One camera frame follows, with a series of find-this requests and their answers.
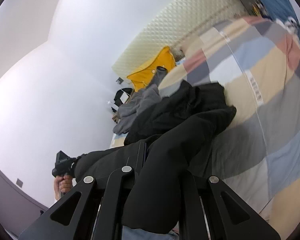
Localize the black bag on nightstand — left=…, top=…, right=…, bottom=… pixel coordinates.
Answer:
left=114, top=88, right=134, bottom=107

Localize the person's left hand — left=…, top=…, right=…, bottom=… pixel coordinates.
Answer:
left=53, top=175, right=73, bottom=200

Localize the wall socket plate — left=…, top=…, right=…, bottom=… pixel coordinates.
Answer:
left=116, top=77, right=123, bottom=85

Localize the grey fleece garment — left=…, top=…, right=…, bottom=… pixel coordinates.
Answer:
left=113, top=66, right=168, bottom=134

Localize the cream quilted headboard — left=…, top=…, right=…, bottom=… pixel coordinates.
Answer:
left=112, top=0, right=247, bottom=80

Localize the yellow pillow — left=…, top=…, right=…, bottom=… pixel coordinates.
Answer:
left=127, top=46, right=175, bottom=92

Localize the patchwork pastel duvet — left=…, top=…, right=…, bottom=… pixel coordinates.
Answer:
left=159, top=16, right=300, bottom=239

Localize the black puffer jacket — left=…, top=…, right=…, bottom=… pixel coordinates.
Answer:
left=74, top=81, right=236, bottom=234

